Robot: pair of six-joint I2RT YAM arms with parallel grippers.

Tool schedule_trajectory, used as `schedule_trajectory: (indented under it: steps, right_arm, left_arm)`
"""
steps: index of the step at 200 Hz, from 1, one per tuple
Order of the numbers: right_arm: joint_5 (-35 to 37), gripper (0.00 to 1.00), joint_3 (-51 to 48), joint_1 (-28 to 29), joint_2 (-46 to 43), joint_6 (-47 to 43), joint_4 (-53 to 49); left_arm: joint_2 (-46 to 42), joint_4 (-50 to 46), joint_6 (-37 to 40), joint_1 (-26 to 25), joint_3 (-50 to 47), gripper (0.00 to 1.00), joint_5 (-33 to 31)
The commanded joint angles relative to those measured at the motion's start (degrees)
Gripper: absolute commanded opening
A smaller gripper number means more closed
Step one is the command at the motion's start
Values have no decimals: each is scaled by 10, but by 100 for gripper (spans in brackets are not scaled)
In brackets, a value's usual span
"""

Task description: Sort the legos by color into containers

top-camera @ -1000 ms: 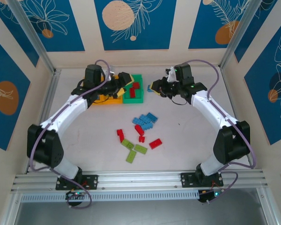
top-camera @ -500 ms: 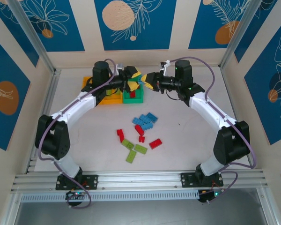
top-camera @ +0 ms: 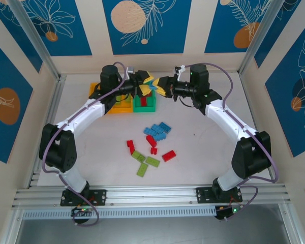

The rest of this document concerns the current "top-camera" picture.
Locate green plastic bin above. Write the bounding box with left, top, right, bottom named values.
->
left=132, top=87, right=158, bottom=113

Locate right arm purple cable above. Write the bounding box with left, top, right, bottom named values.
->
left=205, top=63, right=280, bottom=222

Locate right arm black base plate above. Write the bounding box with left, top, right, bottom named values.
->
left=196, top=187, right=243, bottom=204

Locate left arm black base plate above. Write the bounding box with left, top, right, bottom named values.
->
left=60, top=189, right=108, bottom=207

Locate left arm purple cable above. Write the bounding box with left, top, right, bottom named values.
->
left=39, top=62, right=127, bottom=227

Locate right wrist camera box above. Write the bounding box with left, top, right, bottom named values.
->
left=173, top=65, right=188, bottom=81

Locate aluminium frame post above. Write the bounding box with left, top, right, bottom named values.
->
left=238, top=0, right=287, bottom=76
left=8, top=0, right=61, bottom=81

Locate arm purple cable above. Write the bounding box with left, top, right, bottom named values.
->
left=205, top=63, right=280, bottom=222
left=39, top=62, right=127, bottom=227

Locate slotted white cable duct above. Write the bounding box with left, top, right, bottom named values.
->
left=22, top=206, right=217, bottom=220

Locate orange plastic bin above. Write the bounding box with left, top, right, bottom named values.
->
left=88, top=83, right=113, bottom=114
left=110, top=94, right=134, bottom=114

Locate aluminium mounting rail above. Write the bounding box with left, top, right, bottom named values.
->
left=11, top=183, right=292, bottom=210

